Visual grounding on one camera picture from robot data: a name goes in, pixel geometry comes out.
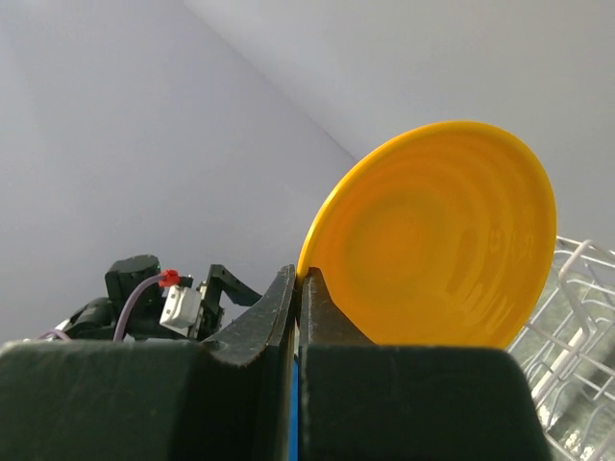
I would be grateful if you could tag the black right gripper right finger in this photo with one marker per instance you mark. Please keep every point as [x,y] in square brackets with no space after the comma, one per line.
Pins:
[361,401]

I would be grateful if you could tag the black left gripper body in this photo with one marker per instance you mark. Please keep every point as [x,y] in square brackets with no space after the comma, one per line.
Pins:
[134,302]

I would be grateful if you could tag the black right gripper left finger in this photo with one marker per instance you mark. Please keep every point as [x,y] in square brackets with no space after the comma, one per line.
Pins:
[226,398]

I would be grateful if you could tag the orange bowl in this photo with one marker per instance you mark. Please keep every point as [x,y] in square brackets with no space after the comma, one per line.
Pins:
[443,235]

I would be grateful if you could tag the blue microfiber cloth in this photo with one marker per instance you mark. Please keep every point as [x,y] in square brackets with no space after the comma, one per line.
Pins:
[293,447]

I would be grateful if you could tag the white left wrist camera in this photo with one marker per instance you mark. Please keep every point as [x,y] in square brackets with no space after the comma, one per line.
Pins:
[182,307]

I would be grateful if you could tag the white wire dish rack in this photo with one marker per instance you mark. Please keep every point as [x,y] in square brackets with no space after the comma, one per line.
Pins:
[566,350]

